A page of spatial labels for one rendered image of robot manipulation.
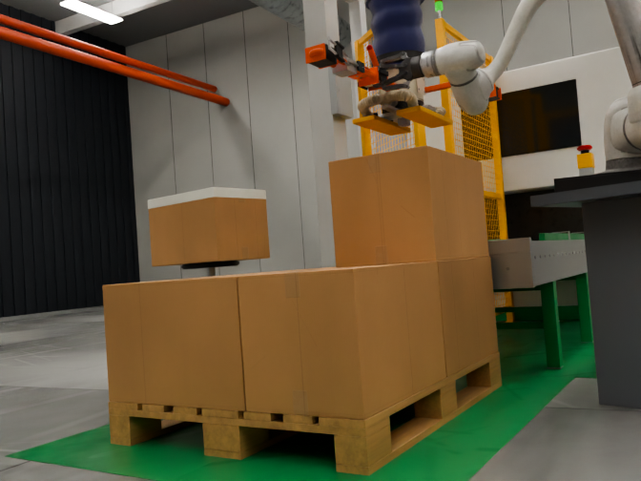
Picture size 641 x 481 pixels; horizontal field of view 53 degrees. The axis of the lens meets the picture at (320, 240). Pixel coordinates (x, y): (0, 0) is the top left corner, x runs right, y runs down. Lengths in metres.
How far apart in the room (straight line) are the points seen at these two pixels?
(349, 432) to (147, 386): 0.76
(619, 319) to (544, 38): 10.09
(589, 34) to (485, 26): 1.78
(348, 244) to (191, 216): 1.49
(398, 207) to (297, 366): 0.75
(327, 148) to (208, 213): 0.91
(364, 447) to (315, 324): 0.35
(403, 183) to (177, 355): 0.96
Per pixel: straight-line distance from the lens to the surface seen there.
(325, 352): 1.79
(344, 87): 4.16
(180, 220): 3.78
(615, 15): 2.40
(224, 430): 2.05
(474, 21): 12.68
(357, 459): 1.81
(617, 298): 2.45
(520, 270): 2.85
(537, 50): 12.26
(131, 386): 2.31
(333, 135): 4.04
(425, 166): 2.28
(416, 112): 2.48
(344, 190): 2.41
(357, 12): 6.71
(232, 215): 3.63
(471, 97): 2.38
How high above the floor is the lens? 0.56
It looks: 2 degrees up
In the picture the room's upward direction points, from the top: 4 degrees counter-clockwise
